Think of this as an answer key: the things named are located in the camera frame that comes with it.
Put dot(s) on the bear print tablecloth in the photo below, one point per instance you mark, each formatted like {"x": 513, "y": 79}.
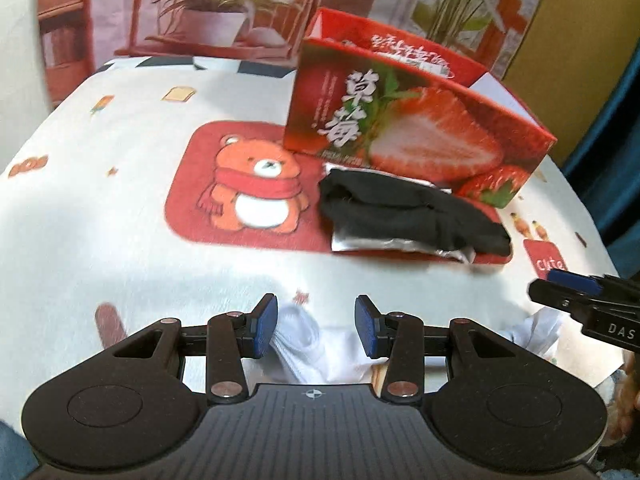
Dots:
{"x": 100, "y": 240}

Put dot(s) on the blue curtain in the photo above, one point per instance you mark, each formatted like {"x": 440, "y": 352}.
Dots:
{"x": 615, "y": 160}

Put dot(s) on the plant and chair wall poster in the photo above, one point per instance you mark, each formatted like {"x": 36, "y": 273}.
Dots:
{"x": 125, "y": 10}

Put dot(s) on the black sock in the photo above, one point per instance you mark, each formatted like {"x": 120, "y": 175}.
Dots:
{"x": 410, "y": 215}

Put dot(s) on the red strawberry print box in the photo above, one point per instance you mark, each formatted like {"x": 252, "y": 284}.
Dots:
{"x": 415, "y": 125}

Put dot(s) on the blue denim pants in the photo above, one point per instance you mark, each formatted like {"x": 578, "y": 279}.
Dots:
{"x": 15, "y": 450}

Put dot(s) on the white sock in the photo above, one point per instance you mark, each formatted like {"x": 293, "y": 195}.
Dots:
{"x": 305, "y": 340}
{"x": 535, "y": 330}

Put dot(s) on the silver foil packet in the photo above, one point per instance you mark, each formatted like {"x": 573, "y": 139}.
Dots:
{"x": 350, "y": 242}

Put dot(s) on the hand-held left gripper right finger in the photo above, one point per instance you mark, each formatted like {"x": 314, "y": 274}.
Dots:
{"x": 365, "y": 327}

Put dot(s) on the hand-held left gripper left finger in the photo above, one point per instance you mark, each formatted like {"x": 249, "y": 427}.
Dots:
{"x": 265, "y": 327}

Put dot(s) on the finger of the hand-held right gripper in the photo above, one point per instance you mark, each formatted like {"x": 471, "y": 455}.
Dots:
{"x": 555, "y": 292}

